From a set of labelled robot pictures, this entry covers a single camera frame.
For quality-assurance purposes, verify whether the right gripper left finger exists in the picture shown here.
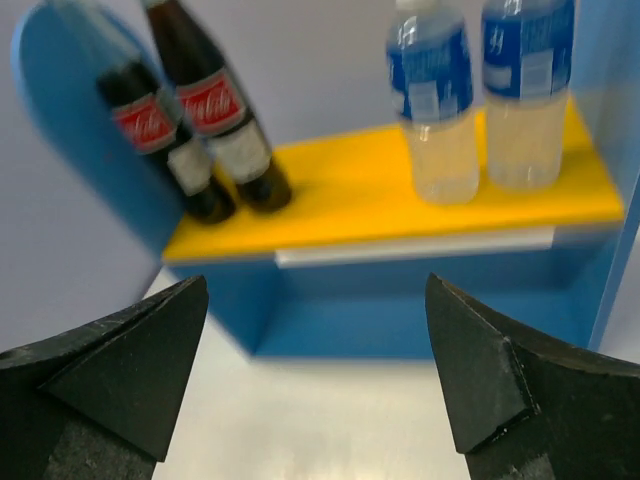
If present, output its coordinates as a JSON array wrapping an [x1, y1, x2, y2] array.
[[1, 276, 208, 479]]

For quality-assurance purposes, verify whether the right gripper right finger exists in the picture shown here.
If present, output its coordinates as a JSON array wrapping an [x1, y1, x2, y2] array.
[[425, 274, 639, 479]]

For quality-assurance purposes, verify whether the Pocari Sweat bottle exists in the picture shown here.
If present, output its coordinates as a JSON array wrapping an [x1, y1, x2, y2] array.
[[386, 1, 480, 205], [481, 1, 576, 191]]

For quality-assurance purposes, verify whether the blue and yellow shelf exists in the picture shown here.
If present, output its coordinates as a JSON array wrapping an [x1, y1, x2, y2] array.
[[11, 3, 625, 359]]

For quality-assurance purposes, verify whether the left cola glass bottle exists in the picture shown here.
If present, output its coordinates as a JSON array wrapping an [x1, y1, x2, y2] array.
[[44, 0, 237, 224]]

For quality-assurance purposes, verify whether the cola glass bottle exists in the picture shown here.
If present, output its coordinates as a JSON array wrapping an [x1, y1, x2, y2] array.
[[44, 0, 237, 224], [141, 0, 292, 213]]

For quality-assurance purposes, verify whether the right cola glass bottle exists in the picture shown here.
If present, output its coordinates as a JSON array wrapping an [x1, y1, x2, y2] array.
[[141, 0, 292, 213]]

